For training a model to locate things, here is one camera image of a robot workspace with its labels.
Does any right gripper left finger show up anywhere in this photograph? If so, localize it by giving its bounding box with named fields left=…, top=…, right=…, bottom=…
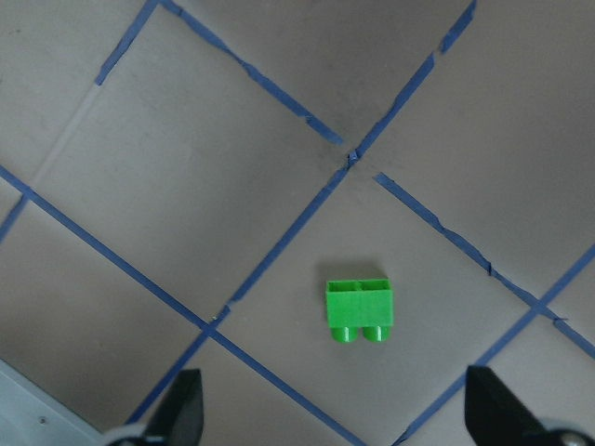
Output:
left=143, top=369, right=205, bottom=440

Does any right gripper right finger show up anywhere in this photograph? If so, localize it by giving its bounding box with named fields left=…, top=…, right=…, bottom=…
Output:
left=465, top=365, right=547, bottom=446

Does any green toy block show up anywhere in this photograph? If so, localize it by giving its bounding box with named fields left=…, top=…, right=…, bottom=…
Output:
left=325, top=278, right=394, bottom=344

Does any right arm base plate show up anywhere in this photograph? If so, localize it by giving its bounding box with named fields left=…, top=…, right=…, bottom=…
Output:
left=1, top=361, right=101, bottom=445

